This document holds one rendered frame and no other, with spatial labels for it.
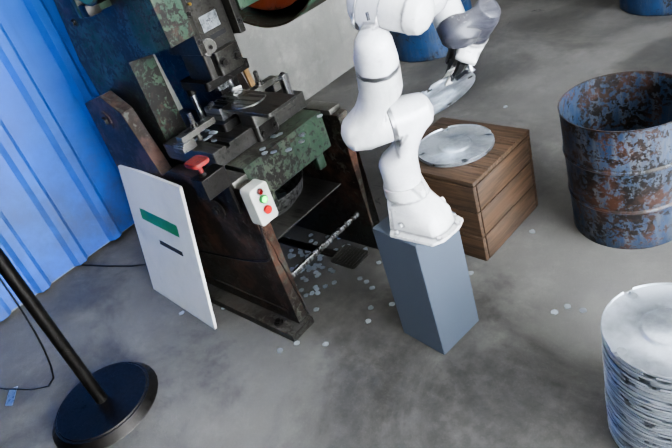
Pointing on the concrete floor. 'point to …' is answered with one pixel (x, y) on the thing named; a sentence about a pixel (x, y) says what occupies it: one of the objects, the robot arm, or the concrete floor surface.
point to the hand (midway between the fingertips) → (450, 76)
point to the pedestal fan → (112, 416)
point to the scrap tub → (620, 157)
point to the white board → (168, 241)
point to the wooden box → (487, 188)
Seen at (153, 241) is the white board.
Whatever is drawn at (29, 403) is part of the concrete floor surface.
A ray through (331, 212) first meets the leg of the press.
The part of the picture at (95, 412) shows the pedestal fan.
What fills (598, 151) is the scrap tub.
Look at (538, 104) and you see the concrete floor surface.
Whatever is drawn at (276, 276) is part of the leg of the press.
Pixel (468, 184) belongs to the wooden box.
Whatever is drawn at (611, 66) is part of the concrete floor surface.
